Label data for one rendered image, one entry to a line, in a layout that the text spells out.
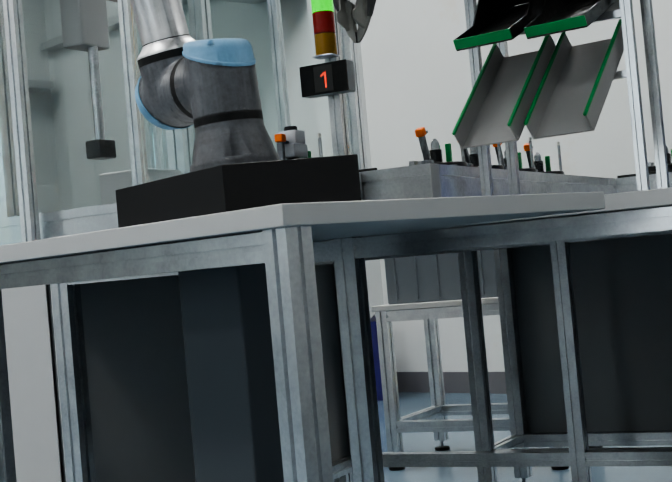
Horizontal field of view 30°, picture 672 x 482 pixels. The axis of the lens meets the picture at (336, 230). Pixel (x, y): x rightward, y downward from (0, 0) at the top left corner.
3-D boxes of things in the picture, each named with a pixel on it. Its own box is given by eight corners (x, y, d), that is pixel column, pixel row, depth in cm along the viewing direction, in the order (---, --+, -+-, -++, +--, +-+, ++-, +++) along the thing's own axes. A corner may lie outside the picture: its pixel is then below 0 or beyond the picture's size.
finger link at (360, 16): (346, 40, 244) (342, -7, 244) (360, 43, 249) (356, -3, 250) (361, 37, 243) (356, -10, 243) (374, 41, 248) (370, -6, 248)
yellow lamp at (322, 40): (331, 52, 285) (329, 31, 285) (311, 56, 287) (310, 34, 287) (341, 55, 289) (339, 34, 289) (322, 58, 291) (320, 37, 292)
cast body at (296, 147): (294, 156, 275) (291, 124, 275) (277, 158, 277) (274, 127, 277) (313, 157, 283) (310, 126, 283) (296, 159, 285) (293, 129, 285)
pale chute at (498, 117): (519, 140, 243) (509, 124, 241) (461, 149, 251) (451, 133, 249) (558, 47, 259) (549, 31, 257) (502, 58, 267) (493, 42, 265)
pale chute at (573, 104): (594, 130, 236) (585, 113, 234) (533, 140, 244) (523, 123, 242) (629, 36, 252) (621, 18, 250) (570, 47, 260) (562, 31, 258)
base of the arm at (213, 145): (242, 168, 199) (233, 107, 200) (172, 182, 208) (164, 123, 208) (298, 165, 212) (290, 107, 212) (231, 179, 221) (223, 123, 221)
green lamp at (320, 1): (327, 9, 285) (325, -13, 285) (308, 12, 287) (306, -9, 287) (337, 12, 289) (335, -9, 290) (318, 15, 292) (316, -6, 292)
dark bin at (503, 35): (512, 40, 245) (501, 4, 243) (456, 51, 253) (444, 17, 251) (567, -5, 266) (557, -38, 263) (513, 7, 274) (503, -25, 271)
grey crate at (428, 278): (542, 293, 444) (536, 228, 445) (384, 305, 473) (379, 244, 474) (578, 287, 481) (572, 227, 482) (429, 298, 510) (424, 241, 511)
